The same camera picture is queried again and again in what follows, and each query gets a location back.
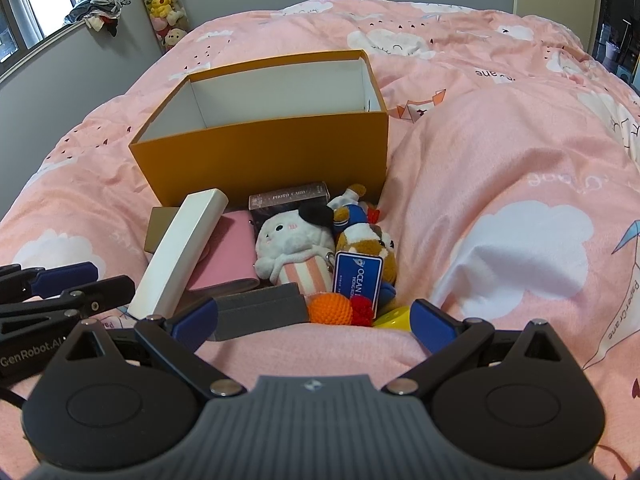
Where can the pile of clothes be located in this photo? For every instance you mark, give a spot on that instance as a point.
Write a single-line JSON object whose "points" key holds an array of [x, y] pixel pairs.
{"points": [[97, 7]]}

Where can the red crochet ball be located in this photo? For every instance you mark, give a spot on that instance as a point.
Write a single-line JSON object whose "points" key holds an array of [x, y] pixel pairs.
{"points": [[361, 314]]}

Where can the dark grey box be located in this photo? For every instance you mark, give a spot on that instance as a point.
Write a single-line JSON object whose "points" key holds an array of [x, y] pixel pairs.
{"points": [[260, 310]]}

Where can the white plush with striped body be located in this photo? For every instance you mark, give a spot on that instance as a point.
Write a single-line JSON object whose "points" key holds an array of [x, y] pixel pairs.
{"points": [[290, 240]]}

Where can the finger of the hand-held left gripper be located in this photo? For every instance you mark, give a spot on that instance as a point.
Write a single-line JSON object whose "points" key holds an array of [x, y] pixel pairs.
{"points": [[65, 277], [100, 292]]}

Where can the small brown box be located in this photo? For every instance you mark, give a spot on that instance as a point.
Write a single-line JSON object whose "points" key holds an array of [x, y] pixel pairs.
{"points": [[157, 230]]}

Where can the pink cloud print blanket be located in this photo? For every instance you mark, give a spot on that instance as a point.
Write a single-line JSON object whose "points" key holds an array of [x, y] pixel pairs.
{"points": [[500, 160]]}

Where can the brown and white dog plush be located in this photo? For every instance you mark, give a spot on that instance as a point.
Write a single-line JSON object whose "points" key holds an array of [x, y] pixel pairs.
{"points": [[365, 240]]}

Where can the pink pouch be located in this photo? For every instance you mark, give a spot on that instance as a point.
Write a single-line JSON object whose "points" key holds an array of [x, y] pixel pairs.
{"points": [[225, 255]]}

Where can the orange crochet ball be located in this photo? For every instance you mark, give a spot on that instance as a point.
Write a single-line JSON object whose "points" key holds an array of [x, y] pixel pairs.
{"points": [[327, 308]]}

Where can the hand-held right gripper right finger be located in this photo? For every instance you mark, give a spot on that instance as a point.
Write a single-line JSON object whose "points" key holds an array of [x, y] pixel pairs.
{"points": [[432, 325]]}

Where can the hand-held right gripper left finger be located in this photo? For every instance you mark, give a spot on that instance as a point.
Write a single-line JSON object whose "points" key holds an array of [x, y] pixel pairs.
{"points": [[195, 321]]}

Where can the orange cardboard box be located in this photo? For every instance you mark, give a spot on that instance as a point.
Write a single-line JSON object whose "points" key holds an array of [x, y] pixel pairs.
{"points": [[260, 160]]}

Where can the hanging plush toy organiser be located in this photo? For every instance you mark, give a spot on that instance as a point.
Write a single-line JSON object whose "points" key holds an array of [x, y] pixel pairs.
{"points": [[162, 5]]}

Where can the dark photo card box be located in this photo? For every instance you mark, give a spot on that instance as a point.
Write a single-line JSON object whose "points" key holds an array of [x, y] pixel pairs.
{"points": [[285, 200]]}

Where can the long white box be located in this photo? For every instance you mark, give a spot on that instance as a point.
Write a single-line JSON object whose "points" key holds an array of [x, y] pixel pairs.
{"points": [[175, 255]]}

